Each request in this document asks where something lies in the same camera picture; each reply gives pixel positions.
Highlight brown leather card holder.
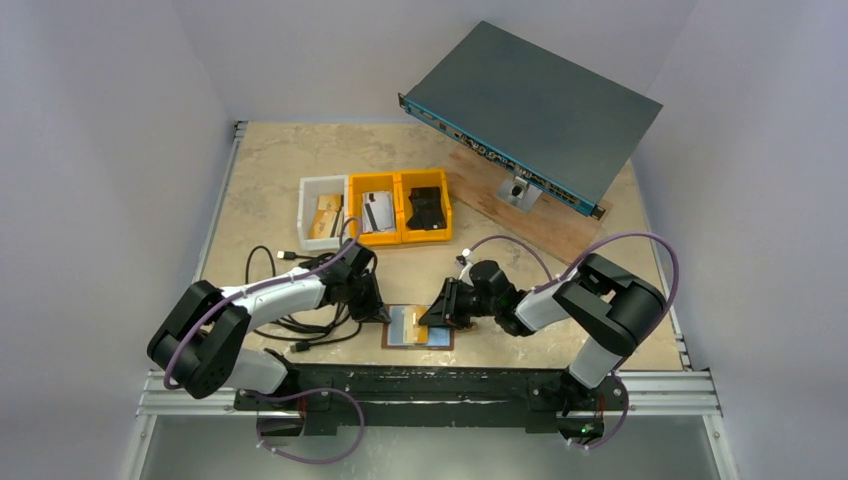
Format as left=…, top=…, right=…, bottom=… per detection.
left=381, top=304, right=477, bottom=351

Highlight gold VIP card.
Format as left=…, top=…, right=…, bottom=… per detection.
left=402, top=305, right=429, bottom=347

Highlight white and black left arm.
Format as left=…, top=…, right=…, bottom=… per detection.
left=147, top=239, right=390, bottom=409

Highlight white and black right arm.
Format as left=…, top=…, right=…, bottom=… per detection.
left=417, top=253, right=668, bottom=407

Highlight gold cards stack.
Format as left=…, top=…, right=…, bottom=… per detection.
left=308, top=194, right=344, bottom=239

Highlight silver cards stack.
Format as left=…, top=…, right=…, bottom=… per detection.
left=361, top=191, right=396, bottom=233

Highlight black cards stack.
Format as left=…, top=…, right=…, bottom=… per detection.
left=406, top=186, right=446, bottom=231

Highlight wooden board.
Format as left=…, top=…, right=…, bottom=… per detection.
left=443, top=146, right=613, bottom=263

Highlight yellow bin left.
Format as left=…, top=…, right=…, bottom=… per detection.
left=346, top=172, right=401, bottom=246

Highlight yellow bin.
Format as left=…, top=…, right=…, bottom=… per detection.
left=396, top=168, right=453, bottom=244
left=346, top=172, right=401, bottom=246

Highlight white plastic bin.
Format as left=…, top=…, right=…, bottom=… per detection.
left=297, top=175, right=349, bottom=252

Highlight yellow bin right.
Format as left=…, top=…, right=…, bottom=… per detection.
left=396, top=168, right=453, bottom=244

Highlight black usb cable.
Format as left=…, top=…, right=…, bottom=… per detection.
left=244, top=245, right=364, bottom=356

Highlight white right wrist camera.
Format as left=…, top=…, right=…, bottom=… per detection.
left=455, top=248, right=473, bottom=272

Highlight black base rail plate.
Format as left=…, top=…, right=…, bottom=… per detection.
left=235, top=363, right=629, bottom=440

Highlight metal bracket with knob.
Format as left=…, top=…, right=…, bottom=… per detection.
left=496, top=176, right=543, bottom=213

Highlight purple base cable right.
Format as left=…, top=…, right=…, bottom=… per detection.
left=563, top=370, right=629, bottom=452

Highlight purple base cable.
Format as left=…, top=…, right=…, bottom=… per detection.
left=563, top=370, right=629, bottom=452
left=255, top=386, right=367, bottom=466

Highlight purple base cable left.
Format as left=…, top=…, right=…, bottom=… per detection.
left=255, top=386, right=367, bottom=466

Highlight blue grey network switch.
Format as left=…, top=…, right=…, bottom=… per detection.
left=399, top=21, right=663, bottom=219

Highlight aluminium frame rail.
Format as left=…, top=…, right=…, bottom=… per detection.
left=136, top=371, right=722, bottom=416

